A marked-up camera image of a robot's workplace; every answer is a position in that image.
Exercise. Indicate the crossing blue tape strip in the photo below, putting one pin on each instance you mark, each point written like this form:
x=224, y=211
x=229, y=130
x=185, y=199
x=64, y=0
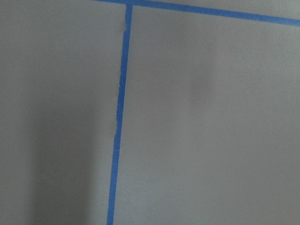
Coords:
x=209, y=11

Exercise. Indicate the long blue tape strip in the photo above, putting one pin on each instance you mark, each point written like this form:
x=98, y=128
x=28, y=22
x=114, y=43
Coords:
x=119, y=113

